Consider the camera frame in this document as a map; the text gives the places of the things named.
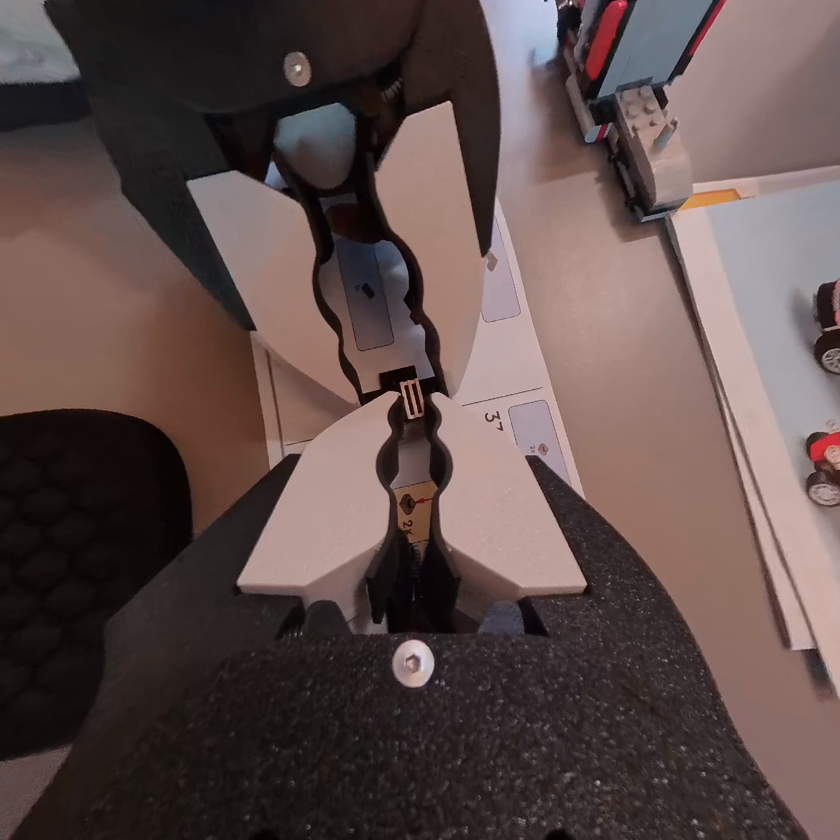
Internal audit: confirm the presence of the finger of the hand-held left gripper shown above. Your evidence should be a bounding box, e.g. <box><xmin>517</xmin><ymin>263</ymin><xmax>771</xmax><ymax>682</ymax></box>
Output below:
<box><xmin>187</xmin><ymin>171</ymin><xmax>362</xmax><ymax>406</ymax></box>
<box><xmin>373</xmin><ymin>100</ymin><xmax>491</xmax><ymax>399</ymax></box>

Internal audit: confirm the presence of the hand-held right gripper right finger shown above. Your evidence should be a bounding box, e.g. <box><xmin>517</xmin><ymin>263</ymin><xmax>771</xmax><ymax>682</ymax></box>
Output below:
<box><xmin>427</xmin><ymin>392</ymin><xmax>588</xmax><ymax>622</ymax></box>

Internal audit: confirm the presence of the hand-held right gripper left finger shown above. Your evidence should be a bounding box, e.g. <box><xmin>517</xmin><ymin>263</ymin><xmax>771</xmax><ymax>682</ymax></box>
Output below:
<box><xmin>236</xmin><ymin>394</ymin><xmax>403</xmax><ymax>622</ymax></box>

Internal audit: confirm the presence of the black lego plate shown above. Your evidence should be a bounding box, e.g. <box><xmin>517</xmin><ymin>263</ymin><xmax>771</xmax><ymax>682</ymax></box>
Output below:
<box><xmin>378</xmin><ymin>364</ymin><xmax>436</xmax><ymax>395</ymax></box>

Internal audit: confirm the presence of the lego truck model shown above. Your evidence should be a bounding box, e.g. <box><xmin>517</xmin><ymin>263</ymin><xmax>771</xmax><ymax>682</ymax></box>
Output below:
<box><xmin>556</xmin><ymin>0</ymin><xmax>731</xmax><ymax>225</ymax></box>

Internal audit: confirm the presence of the open lego instruction booklet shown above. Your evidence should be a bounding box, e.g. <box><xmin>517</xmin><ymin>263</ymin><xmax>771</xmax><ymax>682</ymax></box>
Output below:
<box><xmin>251</xmin><ymin>196</ymin><xmax>586</xmax><ymax>544</ymax></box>

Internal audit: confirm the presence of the closed lego instruction booklet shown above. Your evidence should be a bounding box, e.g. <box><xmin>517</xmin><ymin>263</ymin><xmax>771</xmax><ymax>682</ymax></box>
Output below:
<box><xmin>665</xmin><ymin>164</ymin><xmax>840</xmax><ymax>652</ymax></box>

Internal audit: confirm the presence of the person's left hand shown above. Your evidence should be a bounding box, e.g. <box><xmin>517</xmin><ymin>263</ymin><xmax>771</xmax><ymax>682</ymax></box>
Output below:
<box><xmin>324</xmin><ymin>202</ymin><xmax>379</xmax><ymax>242</ymax></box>

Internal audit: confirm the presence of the black padded wrist rest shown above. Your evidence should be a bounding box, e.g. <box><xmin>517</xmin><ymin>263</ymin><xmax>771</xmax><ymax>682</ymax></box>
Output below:
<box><xmin>0</xmin><ymin>407</ymin><xmax>195</xmax><ymax>763</ymax></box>

